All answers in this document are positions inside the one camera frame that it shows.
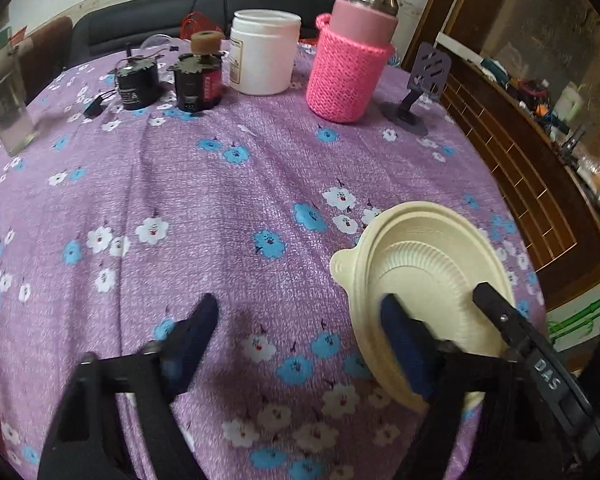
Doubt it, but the white paper bowl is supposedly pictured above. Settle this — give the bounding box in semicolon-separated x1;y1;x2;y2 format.
377;240;503;361

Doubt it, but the clear glass container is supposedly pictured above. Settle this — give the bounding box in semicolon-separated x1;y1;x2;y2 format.
0;27;41;157

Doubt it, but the purple floral tablecloth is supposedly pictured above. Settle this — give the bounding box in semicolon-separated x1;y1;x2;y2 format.
0;42;548;480

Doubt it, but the black phone stand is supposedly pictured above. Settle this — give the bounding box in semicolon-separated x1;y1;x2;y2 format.
379;41;452;136

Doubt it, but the red bag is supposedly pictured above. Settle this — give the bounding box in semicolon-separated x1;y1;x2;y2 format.
181;11;224;41

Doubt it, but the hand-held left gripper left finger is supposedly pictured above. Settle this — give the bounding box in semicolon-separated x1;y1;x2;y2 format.
37;292;220;480

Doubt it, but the green striped box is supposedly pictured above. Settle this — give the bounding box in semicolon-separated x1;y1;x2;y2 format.
547;292;600;356

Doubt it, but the brown chair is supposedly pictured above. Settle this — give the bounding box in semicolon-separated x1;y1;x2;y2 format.
17;16;74;106

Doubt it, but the clutter on sideboard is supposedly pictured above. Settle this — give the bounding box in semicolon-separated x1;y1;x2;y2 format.
480;55;600;241

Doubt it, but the white plastic jar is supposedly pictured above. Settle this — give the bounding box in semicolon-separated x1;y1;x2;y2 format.
228;9;302;96

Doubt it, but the pink knit-sleeved thermos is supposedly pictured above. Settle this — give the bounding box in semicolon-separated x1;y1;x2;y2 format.
306;0;400;124

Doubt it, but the wooden door frame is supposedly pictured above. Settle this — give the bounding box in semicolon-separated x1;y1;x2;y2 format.
400;0;481;66

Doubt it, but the wooden sideboard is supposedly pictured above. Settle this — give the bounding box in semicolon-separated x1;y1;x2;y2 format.
400;32;600;311

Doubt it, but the black jar with cork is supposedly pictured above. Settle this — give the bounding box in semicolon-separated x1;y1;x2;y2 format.
172;31;226;112

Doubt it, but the black leather sofa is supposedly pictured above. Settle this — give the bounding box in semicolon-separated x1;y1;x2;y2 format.
72;0;361;68

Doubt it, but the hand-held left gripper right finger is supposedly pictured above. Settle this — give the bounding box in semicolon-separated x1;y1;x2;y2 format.
379;294;581;480

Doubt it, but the black cylindrical device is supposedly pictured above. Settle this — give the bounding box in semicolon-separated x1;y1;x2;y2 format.
115;42;162;110

